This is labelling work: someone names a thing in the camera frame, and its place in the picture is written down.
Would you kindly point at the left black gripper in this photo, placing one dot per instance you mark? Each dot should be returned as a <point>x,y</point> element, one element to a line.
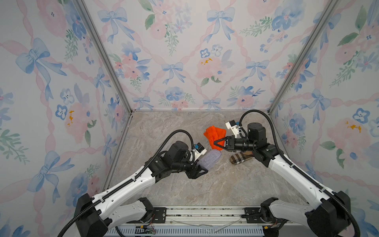
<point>194,172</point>

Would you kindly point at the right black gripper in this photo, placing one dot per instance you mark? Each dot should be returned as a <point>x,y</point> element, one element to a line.
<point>229,144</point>

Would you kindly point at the plaid eyeglass case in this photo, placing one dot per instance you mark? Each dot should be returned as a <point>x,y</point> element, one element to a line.
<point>241,157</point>

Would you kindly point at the purple eyeglass case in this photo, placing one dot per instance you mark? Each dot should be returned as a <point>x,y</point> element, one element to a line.
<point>210,159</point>

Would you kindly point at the orange microfiber cloth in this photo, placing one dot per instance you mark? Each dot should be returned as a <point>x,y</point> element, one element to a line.
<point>213,134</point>

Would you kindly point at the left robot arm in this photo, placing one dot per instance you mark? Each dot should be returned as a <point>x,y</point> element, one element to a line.
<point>95,215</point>

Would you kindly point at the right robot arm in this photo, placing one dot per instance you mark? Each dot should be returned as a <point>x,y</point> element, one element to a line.
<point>326,213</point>

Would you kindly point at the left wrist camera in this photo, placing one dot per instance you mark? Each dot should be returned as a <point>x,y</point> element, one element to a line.
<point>198,151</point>

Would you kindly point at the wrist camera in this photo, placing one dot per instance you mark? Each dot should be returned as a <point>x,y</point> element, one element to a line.
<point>234,127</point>
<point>198,151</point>

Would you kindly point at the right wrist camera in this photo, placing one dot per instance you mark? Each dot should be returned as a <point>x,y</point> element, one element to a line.
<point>234,127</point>

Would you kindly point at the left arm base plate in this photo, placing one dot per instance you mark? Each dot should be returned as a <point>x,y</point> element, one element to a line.
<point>157,215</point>

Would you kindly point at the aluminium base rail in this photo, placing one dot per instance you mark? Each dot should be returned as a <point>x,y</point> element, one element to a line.
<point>216,221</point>

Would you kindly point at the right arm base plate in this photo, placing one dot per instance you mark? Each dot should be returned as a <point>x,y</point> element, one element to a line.
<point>253,215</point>

